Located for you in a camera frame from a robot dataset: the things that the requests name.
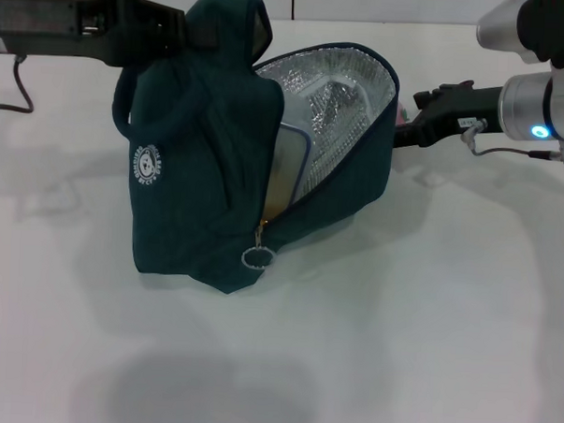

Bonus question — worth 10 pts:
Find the yellow banana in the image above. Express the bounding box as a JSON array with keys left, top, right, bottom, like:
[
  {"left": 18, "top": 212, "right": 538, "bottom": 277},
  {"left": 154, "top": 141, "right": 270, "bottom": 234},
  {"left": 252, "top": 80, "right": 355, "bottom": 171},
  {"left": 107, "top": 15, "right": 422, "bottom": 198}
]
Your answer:
[{"left": 260, "top": 166, "right": 299, "bottom": 229}]

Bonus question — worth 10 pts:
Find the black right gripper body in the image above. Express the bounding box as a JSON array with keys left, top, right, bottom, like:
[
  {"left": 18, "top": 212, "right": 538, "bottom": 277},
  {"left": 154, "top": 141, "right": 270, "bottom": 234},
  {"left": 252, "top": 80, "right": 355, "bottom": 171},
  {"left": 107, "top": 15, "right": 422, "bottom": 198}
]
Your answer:
[{"left": 417, "top": 80, "right": 505, "bottom": 153}]

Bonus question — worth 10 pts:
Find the dark gripper cable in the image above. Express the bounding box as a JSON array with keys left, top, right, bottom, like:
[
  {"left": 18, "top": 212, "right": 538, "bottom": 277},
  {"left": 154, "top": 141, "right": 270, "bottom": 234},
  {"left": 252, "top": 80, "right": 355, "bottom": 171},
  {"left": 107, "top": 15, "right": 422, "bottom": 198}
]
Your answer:
[
  {"left": 458, "top": 122, "right": 564, "bottom": 170},
  {"left": 0, "top": 52, "right": 37, "bottom": 114}
]

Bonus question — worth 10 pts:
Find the dark left gripper cable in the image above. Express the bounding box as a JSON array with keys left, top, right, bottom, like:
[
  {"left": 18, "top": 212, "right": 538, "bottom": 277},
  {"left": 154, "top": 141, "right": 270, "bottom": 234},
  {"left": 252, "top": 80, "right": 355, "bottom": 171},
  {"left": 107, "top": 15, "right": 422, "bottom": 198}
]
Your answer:
[{"left": 0, "top": 52, "right": 37, "bottom": 114}]

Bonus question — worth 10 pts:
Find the dark right gripper cable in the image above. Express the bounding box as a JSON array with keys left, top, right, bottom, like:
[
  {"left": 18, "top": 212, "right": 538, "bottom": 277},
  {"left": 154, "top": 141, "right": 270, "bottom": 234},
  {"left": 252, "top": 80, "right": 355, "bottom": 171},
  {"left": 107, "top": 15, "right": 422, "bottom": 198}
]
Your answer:
[{"left": 458, "top": 122, "right": 564, "bottom": 170}]

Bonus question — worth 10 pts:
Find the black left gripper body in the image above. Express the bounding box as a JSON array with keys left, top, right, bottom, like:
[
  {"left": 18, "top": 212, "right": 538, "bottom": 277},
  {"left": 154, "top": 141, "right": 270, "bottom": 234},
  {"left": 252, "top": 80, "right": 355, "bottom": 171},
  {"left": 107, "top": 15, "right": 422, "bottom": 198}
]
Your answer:
[{"left": 0, "top": 0, "right": 94, "bottom": 58}]

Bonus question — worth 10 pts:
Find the dark teal insulated lunch bag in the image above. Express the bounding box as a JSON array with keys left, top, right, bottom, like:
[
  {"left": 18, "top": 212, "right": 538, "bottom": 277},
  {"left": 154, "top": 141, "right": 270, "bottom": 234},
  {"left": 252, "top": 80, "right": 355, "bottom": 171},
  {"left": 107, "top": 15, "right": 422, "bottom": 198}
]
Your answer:
[{"left": 104, "top": 0, "right": 405, "bottom": 303}]

